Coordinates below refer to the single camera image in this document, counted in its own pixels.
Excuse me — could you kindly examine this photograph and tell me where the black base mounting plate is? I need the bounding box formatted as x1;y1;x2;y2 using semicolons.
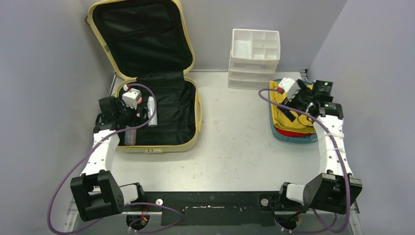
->
124;191;306;227

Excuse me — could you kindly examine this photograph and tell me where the red white striped garment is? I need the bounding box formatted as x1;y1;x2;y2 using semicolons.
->
276;128;315;138

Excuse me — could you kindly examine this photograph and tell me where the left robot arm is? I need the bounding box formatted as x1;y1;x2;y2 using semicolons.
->
70;95;146;222

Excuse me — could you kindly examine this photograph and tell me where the teal transparent plastic tray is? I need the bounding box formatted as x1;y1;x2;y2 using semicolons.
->
268;79;318;144

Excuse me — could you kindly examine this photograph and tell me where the white cylindrical bottle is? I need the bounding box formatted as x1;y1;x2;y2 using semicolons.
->
147;96;158;127

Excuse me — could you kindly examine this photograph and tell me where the yellow garment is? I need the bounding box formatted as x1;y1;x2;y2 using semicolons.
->
269;81;316;133

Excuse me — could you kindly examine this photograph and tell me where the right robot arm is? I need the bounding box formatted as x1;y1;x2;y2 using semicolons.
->
277;78;362;214

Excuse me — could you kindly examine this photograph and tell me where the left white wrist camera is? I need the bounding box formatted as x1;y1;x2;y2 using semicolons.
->
122;85;142;110

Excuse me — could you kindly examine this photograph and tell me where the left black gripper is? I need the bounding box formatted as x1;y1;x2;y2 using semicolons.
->
116;98;149;129

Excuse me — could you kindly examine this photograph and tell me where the clear plastic bottle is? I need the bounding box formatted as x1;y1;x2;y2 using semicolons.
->
124;126;137;146

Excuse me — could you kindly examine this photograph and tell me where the yellow hard-shell suitcase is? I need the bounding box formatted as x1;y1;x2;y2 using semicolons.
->
86;0;202;153

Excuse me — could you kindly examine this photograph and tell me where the white plastic drawer organizer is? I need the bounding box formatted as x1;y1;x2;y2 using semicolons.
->
228;28;281;90

